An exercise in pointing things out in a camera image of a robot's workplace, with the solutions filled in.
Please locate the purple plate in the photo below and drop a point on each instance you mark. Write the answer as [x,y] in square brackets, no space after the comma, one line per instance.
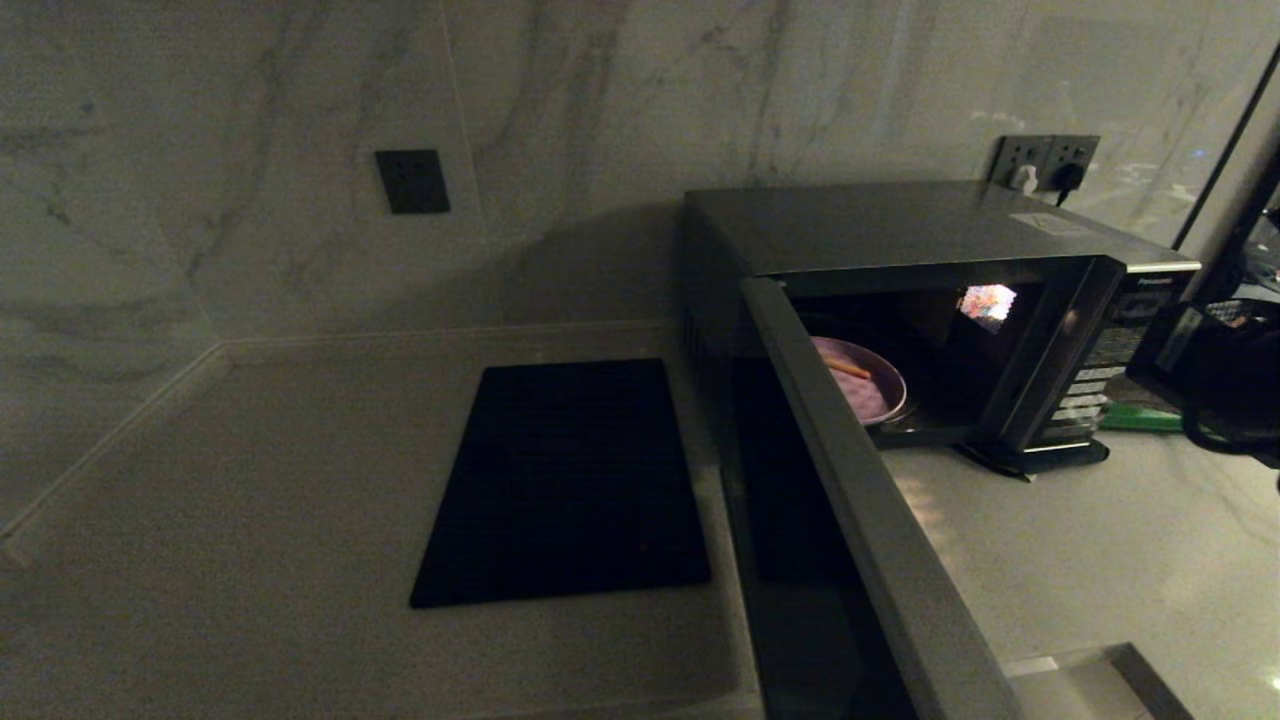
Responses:
[870,395]

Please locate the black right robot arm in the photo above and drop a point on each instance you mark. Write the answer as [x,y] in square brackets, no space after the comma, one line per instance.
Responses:
[1225,380]

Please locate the silver black microwave oven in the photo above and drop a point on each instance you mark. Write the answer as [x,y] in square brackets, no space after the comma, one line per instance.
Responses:
[880,225]

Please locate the black induction cooktop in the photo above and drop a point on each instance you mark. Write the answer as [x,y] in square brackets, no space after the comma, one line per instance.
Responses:
[570,480]

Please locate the orange fry stick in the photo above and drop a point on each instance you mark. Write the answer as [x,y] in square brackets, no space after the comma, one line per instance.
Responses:
[850,369]

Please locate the white plug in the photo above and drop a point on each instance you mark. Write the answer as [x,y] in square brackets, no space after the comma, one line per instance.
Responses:
[1024,181]

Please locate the black plug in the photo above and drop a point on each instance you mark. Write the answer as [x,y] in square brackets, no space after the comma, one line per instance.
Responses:
[1069,180]

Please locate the green cutting board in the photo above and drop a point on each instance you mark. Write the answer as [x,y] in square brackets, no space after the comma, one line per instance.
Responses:
[1140,417]

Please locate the dark single wall socket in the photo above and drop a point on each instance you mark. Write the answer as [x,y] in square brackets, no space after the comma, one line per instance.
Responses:
[413,182]

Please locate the grey double wall socket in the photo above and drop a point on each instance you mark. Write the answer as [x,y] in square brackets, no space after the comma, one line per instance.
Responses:
[1048,152]

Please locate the black metal frame post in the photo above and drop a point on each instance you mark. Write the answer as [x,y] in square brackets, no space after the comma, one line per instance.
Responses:
[1220,260]

